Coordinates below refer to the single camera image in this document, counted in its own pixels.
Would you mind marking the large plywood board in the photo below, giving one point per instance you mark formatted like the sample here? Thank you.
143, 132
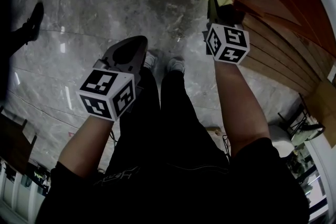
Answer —
328, 112

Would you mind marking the person's right white shoe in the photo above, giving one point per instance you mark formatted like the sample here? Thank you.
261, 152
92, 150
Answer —
176, 65

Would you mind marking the person's white shoe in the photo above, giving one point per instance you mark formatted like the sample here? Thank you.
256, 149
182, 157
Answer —
151, 60
176, 65

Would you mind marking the glass window wall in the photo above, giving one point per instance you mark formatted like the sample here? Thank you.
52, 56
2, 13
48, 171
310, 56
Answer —
312, 181

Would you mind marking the white shelf unit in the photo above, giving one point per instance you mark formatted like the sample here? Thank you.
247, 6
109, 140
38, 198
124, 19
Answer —
21, 199

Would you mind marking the pale green garment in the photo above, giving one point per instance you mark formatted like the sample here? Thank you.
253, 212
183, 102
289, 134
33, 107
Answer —
307, 135

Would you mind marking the person's right forearm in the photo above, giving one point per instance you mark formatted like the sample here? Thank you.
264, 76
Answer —
239, 107

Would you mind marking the person's black shirt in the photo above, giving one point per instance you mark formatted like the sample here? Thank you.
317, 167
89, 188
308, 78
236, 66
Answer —
170, 199

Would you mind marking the person's black trousers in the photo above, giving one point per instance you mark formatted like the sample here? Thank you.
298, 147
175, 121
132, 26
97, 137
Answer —
173, 118

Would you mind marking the person's left forearm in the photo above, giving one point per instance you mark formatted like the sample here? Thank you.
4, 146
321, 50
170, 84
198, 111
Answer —
84, 149

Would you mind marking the black metal chair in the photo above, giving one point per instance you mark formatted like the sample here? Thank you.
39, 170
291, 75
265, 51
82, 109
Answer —
296, 123

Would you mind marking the white round seat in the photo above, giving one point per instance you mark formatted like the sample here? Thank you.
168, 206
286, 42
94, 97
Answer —
281, 139

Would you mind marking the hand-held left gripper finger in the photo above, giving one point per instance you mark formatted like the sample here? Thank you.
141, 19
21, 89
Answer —
137, 59
120, 51

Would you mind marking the person's left white shoe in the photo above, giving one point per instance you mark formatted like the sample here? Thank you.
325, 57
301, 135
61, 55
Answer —
151, 60

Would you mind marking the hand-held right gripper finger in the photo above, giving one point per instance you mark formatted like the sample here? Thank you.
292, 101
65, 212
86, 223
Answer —
231, 15
213, 10

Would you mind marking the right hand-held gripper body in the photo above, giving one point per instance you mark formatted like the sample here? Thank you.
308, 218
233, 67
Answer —
228, 43

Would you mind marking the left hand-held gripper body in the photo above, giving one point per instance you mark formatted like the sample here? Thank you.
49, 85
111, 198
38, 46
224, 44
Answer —
105, 91

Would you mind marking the dark wooden table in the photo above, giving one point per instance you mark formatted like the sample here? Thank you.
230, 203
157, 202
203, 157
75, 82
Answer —
13, 139

